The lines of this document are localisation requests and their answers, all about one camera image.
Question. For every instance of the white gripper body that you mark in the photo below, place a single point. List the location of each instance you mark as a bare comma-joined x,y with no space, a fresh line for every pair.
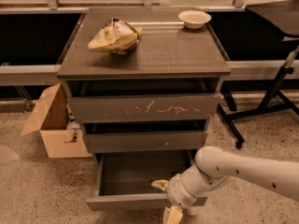
177,190

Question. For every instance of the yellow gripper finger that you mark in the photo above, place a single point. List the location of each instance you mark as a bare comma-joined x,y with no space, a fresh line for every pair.
172,215
160,184

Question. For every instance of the grey bottom drawer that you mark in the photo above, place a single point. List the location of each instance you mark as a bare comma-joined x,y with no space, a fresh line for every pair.
124,179

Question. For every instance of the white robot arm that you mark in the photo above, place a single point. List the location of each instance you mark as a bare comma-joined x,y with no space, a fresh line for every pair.
212,169

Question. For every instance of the grey middle drawer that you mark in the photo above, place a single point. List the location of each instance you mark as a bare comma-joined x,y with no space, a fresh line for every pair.
145,135

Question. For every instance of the grey drawer cabinet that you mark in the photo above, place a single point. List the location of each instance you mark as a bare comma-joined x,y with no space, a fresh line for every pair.
166,50

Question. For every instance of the scratched grey top drawer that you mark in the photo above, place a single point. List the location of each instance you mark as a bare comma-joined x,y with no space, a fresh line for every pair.
129,100

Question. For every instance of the green bottle in box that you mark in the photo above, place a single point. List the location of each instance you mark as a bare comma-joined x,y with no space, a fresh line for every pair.
70,115

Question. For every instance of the open cardboard box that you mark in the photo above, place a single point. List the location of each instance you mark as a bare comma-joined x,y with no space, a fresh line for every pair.
61,138

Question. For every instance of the yellow crumpled chip bag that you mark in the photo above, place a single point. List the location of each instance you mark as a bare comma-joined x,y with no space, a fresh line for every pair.
116,36

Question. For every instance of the white bowl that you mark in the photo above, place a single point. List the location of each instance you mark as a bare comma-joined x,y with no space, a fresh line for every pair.
194,19

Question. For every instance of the black side table stand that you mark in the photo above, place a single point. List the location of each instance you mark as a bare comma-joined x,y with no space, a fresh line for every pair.
284,16

